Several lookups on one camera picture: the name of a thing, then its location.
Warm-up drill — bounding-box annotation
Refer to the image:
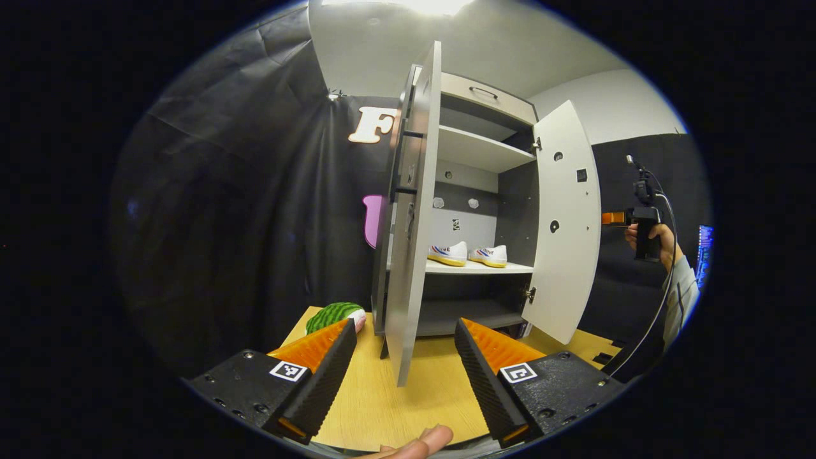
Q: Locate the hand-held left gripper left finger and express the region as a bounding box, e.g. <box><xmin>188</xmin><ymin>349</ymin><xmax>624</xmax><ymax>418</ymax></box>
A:
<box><xmin>185</xmin><ymin>319</ymin><xmax>358</xmax><ymax>445</ymax></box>

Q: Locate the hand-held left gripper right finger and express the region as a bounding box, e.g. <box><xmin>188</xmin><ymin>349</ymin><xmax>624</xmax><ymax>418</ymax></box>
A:
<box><xmin>454</xmin><ymin>317</ymin><xmax>625</xmax><ymax>448</ymax></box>

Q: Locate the white cabinet door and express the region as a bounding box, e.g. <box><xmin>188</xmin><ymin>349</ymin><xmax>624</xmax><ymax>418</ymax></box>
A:
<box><xmin>521</xmin><ymin>100</ymin><xmax>602</xmax><ymax>346</ymax></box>
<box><xmin>372</xmin><ymin>40</ymin><xmax>442</xmax><ymax>388</ymax></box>

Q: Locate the white shoe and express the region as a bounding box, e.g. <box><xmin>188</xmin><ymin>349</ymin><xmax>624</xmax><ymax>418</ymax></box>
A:
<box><xmin>469</xmin><ymin>245</ymin><xmax>509</xmax><ymax>268</ymax></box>
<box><xmin>427</xmin><ymin>241</ymin><xmax>468</xmax><ymax>267</ymax></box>

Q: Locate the white shoe cabinet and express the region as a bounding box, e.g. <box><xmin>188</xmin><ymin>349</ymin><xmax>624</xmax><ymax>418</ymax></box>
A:
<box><xmin>382</xmin><ymin>64</ymin><xmax>539</xmax><ymax>339</ymax></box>

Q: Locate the white cabinet drawer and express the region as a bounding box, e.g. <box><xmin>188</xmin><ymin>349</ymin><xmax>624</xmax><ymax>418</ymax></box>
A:
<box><xmin>440</xmin><ymin>71</ymin><xmax>537</xmax><ymax>126</ymax></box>

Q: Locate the computer monitor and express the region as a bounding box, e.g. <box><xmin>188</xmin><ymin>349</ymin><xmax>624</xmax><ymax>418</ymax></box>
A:
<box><xmin>697</xmin><ymin>224</ymin><xmax>715</xmax><ymax>291</ymax></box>

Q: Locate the green striped watermelon toy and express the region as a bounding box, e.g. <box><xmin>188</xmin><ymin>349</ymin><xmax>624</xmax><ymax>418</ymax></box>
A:
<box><xmin>305</xmin><ymin>302</ymin><xmax>367</xmax><ymax>337</ymax></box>

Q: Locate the ceiling light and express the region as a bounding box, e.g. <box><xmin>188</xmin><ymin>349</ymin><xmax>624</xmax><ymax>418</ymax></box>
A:
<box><xmin>319</xmin><ymin>0</ymin><xmax>476</xmax><ymax>17</ymax></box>

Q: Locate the black left door handle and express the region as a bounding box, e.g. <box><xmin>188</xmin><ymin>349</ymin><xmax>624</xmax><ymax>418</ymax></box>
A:
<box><xmin>390</xmin><ymin>127</ymin><xmax>426</xmax><ymax>195</ymax></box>

